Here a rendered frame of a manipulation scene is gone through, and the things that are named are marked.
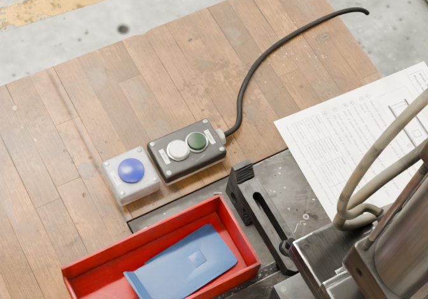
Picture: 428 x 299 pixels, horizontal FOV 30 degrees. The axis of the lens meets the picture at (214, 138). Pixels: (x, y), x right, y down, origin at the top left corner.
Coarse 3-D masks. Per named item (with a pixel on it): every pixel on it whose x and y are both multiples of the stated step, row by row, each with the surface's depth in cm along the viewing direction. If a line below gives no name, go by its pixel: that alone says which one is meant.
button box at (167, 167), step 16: (272, 48) 135; (256, 64) 133; (240, 96) 130; (240, 112) 128; (192, 128) 124; (208, 128) 124; (160, 144) 122; (208, 144) 123; (160, 160) 121; (176, 160) 121; (192, 160) 121; (208, 160) 122; (160, 176) 122; (176, 176) 120
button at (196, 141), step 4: (192, 136) 122; (196, 136) 122; (200, 136) 122; (204, 136) 122; (188, 140) 122; (192, 140) 122; (196, 140) 122; (200, 140) 122; (204, 140) 122; (188, 144) 122; (192, 144) 121; (196, 144) 122; (200, 144) 122; (204, 144) 122; (192, 148) 121; (196, 148) 121; (200, 148) 121
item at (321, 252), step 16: (368, 224) 96; (304, 240) 94; (320, 240) 94; (336, 240) 94; (352, 240) 95; (304, 256) 93; (320, 256) 93; (336, 256) 93; (304, 272) 94; (320, 272) 92; (336, 272) 91; (320, 288) 89; (336, 288) 87; (352, 288) 88
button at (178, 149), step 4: (176, 140) 122; (172, 144) 121; (176, 144) 121; (180, 144) 121; (184, 144) 121; (172, 148) 121; (176, 148) 121; (180, 148) 121; (184, 148) 121; (172, 152) 120; (176, 152) 121; (180, 152) 121; (184, 152) 121; (172, 156) 121; (176, 156) 120; (180, 156) 120; (184, 156) 121
